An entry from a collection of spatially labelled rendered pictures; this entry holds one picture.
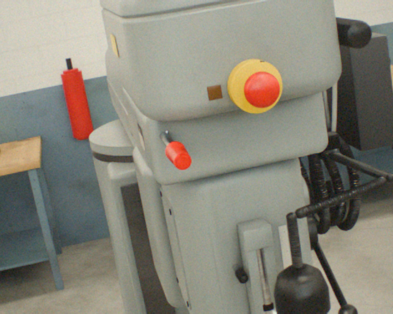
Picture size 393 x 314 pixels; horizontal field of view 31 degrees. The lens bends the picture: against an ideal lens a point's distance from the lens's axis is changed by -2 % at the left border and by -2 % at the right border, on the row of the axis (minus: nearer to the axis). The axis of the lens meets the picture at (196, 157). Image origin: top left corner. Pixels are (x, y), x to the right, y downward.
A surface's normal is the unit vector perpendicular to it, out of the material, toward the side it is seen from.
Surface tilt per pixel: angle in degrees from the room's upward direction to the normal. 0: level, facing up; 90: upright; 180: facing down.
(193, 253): 90
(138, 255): 90
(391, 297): 0
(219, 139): 90
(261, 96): 93
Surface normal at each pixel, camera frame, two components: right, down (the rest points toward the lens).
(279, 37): 0.19, 0.23
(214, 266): -0.10, 0.28
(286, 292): -0.63, 0.00
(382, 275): -0.16, -0.95
